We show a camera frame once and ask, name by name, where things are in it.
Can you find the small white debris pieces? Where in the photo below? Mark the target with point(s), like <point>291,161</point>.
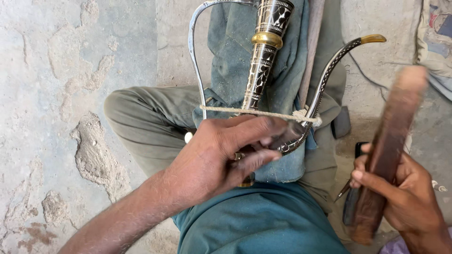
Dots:
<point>439,186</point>

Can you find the person's left hand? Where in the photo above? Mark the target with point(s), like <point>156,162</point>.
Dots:
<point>208,158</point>

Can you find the person's olive trousers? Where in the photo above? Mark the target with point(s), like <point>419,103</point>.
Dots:
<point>148,123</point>

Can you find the ornate inlaid metal axe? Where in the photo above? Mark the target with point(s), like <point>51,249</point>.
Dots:
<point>266,53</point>

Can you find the printed fabric bag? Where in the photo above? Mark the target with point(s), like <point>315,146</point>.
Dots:
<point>436,38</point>

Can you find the person's teal shirt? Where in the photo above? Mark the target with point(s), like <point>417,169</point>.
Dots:
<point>261,222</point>

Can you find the small white round knob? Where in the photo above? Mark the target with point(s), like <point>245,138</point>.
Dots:
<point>189,137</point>

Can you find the person's right fingers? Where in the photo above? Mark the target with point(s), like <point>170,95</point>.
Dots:
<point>363,178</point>

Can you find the brown wooden mallet block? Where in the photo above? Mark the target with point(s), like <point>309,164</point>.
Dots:
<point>392,134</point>

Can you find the dusty blue-green cloth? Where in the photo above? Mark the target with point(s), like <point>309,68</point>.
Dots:
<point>229,53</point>

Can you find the person's right hand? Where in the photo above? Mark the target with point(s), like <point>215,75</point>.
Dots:
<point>413,201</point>

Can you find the pointed metal punch tool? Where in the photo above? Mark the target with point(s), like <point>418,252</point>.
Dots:
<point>342,191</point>

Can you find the brown wooden rod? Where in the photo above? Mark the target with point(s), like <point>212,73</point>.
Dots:
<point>312,42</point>

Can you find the purple cloth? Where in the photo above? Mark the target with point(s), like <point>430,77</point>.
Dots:
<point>395,247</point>

